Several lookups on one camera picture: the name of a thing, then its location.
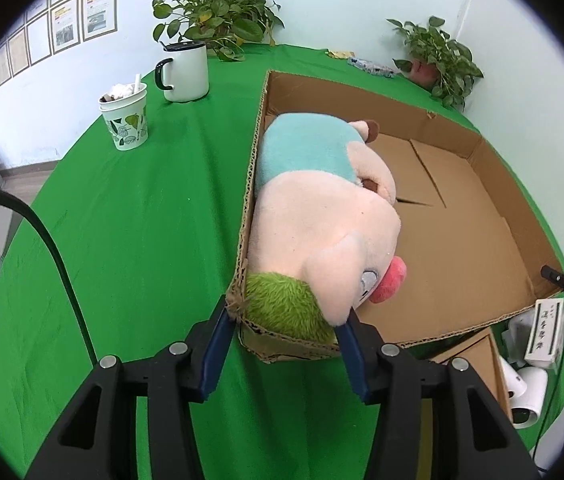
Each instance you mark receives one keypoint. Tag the white green medicine box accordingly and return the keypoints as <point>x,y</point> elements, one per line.
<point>546,338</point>

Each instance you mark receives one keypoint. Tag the green tablecloth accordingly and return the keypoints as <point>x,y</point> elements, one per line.
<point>149,240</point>

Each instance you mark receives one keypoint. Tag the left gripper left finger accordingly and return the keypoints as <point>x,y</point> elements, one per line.
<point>95,435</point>

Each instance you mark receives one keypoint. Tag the large potted plant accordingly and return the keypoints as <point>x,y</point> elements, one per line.
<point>223,26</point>

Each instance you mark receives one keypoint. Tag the tissue packet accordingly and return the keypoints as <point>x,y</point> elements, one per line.
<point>371,68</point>

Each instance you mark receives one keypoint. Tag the narrow cardboard insert box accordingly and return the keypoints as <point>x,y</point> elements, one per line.
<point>481,351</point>

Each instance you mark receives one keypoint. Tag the white enamel mug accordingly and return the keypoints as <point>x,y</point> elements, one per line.
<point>182,74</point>

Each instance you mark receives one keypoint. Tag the small potted plant red pot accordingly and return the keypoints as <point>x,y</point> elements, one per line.
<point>436,61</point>

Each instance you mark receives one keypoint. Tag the white handheld device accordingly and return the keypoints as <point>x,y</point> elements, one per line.
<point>526,389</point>

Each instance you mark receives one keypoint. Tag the pig plush toy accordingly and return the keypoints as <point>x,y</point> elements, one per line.
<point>324,229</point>

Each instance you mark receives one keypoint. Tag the large cardboard tray box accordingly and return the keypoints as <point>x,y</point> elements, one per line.
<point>471,242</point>

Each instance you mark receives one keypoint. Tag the yellow packet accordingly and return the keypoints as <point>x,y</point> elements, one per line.
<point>340,55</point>

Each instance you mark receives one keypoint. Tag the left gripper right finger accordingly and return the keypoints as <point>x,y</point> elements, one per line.
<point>439,415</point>

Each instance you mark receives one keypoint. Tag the paper cup with leaves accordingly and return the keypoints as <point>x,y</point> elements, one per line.
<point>123,108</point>

